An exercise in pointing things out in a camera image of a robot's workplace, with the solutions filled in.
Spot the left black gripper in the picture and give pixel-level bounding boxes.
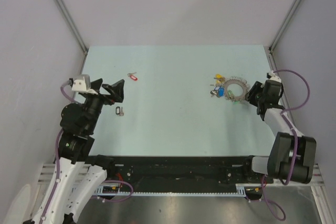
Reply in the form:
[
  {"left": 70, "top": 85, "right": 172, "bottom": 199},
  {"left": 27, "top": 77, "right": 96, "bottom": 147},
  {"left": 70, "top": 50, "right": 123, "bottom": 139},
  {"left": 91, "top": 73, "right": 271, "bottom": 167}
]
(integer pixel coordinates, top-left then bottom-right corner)
[{"left": 82, "top": 78, "right": 123, "bottom": 133}]

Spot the key with black tag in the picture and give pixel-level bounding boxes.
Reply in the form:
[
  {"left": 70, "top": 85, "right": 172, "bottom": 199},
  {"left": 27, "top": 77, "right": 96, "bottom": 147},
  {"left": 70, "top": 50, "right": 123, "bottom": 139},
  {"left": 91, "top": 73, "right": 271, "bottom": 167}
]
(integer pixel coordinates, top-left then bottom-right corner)
[{"left": 116, "top": 106, "right": 124, "bottom": 116}]

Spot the large metal keyring disc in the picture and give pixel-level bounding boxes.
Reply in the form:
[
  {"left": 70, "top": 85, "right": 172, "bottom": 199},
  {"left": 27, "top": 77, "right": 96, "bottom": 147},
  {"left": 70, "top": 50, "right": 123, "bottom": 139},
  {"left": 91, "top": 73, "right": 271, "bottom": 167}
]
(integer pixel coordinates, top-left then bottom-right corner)
[{"left": 223, "top": 76, "right": 250, "bottom": 102}]

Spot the key with blue tag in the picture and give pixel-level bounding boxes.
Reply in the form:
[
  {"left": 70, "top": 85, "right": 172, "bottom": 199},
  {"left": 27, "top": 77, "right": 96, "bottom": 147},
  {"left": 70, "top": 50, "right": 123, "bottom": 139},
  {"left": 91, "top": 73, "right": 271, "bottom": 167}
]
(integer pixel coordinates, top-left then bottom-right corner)
[{"left": 210, "top": 85, "right": 225, "bottom": 98}]

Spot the key with yellow tag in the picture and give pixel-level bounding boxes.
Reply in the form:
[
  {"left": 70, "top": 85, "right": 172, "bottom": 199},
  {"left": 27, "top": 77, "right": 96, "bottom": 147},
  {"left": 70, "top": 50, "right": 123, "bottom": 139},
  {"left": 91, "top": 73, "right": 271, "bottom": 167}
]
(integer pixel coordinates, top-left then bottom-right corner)
[{"left": 214, "top": 74, "right": 226, "bottom": 83}]

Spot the key with green tag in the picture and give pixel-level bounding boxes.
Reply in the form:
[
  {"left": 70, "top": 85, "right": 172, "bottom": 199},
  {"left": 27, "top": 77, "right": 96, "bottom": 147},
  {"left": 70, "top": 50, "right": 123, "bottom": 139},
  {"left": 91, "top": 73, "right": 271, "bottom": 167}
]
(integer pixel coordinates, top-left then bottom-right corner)
[{"left": 225, "top": 90, "right": 240, "bottom": 104}]

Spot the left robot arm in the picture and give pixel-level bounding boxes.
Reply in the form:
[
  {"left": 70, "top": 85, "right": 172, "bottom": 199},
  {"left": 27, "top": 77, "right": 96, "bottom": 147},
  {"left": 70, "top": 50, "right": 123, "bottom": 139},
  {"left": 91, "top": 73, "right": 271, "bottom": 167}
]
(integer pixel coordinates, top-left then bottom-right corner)
[{"left": 26, "top": 74, "right": 125, "bottom": 223}]

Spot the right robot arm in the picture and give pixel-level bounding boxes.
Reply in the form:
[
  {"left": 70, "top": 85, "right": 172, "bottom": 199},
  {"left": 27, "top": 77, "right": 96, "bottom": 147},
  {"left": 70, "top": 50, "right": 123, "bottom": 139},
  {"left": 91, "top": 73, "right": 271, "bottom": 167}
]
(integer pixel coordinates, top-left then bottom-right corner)
[{"left": 242, "top": 79, "right": 317, "bottom": 185}]

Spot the key with red tag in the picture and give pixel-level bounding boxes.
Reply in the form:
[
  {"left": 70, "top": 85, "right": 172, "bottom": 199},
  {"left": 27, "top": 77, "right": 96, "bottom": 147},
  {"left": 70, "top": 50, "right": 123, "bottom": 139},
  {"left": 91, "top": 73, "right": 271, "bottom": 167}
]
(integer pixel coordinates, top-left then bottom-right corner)
[{"left": 128, "top": 72, "right": 138, "bottom": 81}]

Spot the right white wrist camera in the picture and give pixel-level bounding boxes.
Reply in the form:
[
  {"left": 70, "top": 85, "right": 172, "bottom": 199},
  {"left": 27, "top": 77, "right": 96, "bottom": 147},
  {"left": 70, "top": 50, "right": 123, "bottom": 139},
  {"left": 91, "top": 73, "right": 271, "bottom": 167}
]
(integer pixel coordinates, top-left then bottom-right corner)
[{"left": 267, "top": 71, "right": 281, "bottom": 83}]

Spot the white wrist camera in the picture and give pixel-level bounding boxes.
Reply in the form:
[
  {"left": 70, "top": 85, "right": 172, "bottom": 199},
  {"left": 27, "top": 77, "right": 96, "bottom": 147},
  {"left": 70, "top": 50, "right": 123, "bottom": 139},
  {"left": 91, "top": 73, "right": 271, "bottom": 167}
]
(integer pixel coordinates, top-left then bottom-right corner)
[
  {"left": 69, "top": 74, "right": 98, "bottom": 95},
  {"left": 267, "top": 71, "right": 281, "bottom": 83}
]

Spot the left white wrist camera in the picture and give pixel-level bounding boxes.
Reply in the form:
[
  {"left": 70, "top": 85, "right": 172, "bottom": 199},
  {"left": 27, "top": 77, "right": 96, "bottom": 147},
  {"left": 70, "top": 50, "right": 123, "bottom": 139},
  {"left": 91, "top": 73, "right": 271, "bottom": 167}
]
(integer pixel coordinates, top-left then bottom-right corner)
[{"left": 69, "top": 74, "right": 98, "bottom": 95}]

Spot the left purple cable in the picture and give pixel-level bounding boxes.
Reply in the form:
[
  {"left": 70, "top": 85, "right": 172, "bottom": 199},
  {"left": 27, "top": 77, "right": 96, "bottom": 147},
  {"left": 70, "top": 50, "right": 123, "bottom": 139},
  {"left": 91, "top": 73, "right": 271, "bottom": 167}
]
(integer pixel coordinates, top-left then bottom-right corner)
[{"left": 39, "top": 79, "right": 134, "bottom": 222}]

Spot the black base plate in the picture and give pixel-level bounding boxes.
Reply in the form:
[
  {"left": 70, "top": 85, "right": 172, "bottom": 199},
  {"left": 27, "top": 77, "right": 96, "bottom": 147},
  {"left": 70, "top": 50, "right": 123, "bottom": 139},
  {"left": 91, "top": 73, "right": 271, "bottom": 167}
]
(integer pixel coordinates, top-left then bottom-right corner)
[{"left": 54, "top": 155, "right": 307, "bottom": 192}]

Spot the slotted cable duct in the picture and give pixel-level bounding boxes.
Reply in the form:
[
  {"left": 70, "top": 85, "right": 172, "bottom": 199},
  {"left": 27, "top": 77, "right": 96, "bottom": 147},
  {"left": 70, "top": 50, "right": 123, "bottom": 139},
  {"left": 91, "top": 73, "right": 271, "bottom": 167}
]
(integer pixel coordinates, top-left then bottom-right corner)
[{"left": 93, "top": 186, "right": 261, "bottom": 198}]

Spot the left frame post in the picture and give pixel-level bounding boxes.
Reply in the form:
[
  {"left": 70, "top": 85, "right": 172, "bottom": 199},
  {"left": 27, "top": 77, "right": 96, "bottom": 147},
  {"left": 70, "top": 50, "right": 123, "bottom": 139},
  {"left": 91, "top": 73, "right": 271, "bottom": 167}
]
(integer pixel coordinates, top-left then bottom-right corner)
[{"left": 53, "top": 0, "right": 88, "bottom": 56}]

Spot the frame post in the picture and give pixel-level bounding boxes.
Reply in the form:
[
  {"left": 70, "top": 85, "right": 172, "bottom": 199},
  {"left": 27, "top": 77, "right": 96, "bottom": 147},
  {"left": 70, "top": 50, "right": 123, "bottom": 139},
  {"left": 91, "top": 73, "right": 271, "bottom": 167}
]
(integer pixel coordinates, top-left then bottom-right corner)
[
  {"left": 268, "top": 0, "right": 303, "bottom": 54},
  {"left": 53, "top": 0, "right": 88, "bottom": 56}
]

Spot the right frame post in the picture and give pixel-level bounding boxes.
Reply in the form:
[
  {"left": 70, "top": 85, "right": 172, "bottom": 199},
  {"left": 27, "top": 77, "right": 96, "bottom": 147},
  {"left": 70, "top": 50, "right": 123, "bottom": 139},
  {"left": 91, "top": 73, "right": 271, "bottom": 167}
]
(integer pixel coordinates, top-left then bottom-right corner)
[{"left": 268, "top": 0, "right": 303, "bottom": 54}]

